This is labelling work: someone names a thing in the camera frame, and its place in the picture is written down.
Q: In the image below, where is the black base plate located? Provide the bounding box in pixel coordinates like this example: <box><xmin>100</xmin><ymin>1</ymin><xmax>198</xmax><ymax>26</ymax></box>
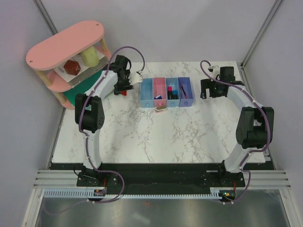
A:
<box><xmin>50</xmin><ymin>161</ymin><xmax>274</xmax><ymax>194</ymax></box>

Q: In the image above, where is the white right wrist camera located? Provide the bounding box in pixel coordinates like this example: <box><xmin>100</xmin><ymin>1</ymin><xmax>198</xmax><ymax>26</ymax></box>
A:
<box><xmin>208</xmin><ymin>65</ymin><xmax>220</xmax><ymax>78</ymax></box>

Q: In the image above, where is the pink wooden shelf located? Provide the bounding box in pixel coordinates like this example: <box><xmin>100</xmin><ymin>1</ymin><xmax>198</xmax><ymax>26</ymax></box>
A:
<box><xmin>26</xmin><ymin>20</ymin><xmax>111</xmax><ymax>109</ymax></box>

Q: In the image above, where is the blue highlighter black body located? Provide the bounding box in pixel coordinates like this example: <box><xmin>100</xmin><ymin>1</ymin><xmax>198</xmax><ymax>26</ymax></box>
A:
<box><xmin>172</xmin><ymin>90</ymin><xmax>178</xmax><ymax>100</ymax></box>

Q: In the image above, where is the pink drawer bin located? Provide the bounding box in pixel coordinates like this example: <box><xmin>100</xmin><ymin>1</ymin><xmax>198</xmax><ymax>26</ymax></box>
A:
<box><xmin>153</xmin><ymin>78</ymin><xmax>167</xmax><ymax>107</ymax></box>

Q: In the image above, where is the brown hexagonal block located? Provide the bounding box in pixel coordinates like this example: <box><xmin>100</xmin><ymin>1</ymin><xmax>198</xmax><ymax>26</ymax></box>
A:
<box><xmin>63</xmin><ymin>60</ymin><xmax>81</xmax><ymax>76</ymax></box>

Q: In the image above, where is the pink highlighter black body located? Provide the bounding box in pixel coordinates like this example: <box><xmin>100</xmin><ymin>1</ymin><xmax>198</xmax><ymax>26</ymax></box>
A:
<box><xmin>167</xmin><ymin>86</ymin><xmax>172</xmax><ymax>100</ymax></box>

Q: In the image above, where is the white pink correction tape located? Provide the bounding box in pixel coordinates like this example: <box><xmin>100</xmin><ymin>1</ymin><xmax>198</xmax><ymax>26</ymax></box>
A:
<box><xmin>155</xmin><ymin>105</ymin><xmax>167</xmax><ymax>113</ymax></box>

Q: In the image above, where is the purple drawer bin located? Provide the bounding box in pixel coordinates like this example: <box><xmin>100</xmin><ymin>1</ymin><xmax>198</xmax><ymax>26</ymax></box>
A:
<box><xmin>178</xmin><ymin>77</ymin><xmax>194</xmax><ymax>107</ymax></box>

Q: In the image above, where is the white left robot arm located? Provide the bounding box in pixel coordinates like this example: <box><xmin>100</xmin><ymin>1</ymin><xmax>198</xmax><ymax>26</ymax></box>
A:
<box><xmin>75</xmin><ymin>55</ymin><xmax>134</xmax><ymax>186</ymax></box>

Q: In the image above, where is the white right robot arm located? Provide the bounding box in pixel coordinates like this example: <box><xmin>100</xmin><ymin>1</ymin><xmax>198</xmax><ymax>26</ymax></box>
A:
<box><xmin>200</xmin><ymin>65</ymin><xmax>274</xmax><ymax>186</ymax></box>

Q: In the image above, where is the aluminium frame rail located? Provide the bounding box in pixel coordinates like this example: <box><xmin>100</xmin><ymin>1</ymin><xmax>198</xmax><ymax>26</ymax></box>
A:
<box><xmin>239</xmin><ymin>0</ymin><xmax>285</xmax><ymax>171</ymax></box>

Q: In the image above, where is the red ink pen refill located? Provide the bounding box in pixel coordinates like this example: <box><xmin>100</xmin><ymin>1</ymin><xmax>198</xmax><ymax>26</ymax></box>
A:
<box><xmin>180</xmin><ymin>85</ymin><xmax>188</xmax><ymax>99</ymax></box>

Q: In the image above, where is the pale yellow cylinder block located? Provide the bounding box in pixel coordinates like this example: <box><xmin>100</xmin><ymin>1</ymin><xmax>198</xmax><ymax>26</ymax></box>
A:
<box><xmin>80</xmin><ymin>46</ymin><xmax>99</xmax><ymax>68</ymax></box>

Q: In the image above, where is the white cable duct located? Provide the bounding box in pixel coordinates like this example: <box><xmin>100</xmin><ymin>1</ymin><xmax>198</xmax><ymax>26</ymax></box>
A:
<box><xmin>44</xmin><ymin>186</ymin><xmax>237</xmax><ymax>198</ymax></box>

